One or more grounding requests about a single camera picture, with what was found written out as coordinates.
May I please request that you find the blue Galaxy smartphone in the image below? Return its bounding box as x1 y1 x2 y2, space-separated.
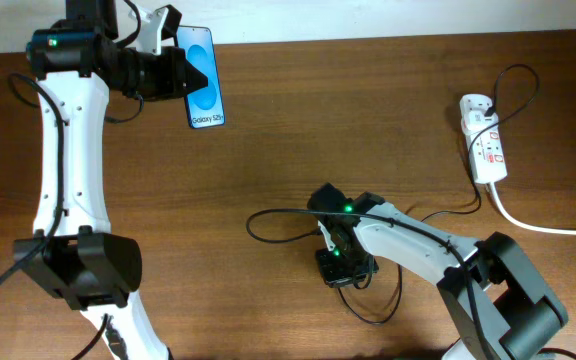
177 26 226 129

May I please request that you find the black charging cable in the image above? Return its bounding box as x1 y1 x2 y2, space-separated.
335 63 541 326

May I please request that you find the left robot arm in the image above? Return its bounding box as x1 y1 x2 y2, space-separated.
14 1 208 359

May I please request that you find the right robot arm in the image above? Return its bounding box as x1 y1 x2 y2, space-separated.
307 184 568 360

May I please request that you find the white USB charger plug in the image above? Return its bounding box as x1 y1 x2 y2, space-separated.
461 111 498 135

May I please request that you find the white power strip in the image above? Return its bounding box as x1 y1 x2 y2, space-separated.
459 94 507 184

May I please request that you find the white power strip cord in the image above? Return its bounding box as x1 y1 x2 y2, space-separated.
485 181 576 240

